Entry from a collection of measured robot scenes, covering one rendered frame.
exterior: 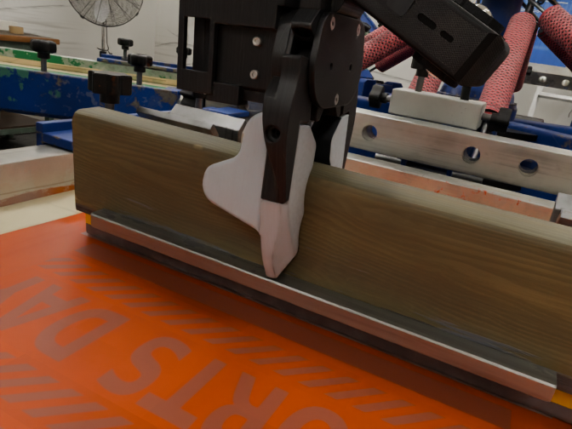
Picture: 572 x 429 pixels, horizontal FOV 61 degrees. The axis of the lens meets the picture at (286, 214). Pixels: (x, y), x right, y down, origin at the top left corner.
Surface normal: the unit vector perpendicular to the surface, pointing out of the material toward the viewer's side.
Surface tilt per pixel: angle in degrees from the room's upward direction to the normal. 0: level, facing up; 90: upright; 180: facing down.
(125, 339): 0
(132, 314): 0
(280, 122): 86
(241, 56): 90
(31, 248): 0
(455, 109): 90
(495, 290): 93
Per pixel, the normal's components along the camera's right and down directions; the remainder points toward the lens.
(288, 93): -0.37, -0.10
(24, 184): 0.88, 0.27
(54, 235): 0.15, -0.93
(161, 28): -0.44, 0.24
